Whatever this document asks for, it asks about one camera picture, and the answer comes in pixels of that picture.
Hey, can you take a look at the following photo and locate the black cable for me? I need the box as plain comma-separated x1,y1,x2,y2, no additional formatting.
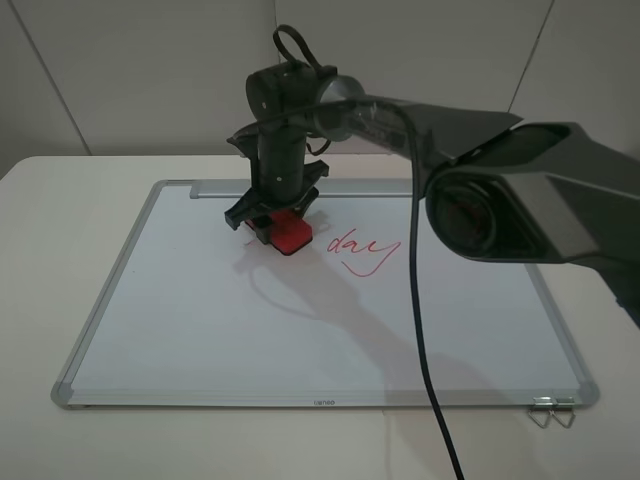
232,99,466,480

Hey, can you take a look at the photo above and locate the white whiteboard with grey frame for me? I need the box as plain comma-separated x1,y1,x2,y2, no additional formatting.
51,179,599,408

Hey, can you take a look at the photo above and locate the left metal hanging clip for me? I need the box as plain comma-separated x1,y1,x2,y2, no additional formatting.
528,396,555,429

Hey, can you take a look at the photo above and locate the metal hanging clip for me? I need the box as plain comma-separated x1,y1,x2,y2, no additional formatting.
549,397,576,429
528,396,555,429

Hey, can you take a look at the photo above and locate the right metal hanging clip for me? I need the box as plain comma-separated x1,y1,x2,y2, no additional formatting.
549,397,576,429

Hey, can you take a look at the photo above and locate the red whiteboard eraser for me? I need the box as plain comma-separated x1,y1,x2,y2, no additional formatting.
246,210,313,256

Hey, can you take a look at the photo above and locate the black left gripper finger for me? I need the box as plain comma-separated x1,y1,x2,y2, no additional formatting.
251,217,273,245

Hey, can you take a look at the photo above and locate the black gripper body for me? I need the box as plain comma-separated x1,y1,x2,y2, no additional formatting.
225,127,329,229

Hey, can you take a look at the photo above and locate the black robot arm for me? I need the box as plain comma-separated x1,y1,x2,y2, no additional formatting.
225,61,639,318

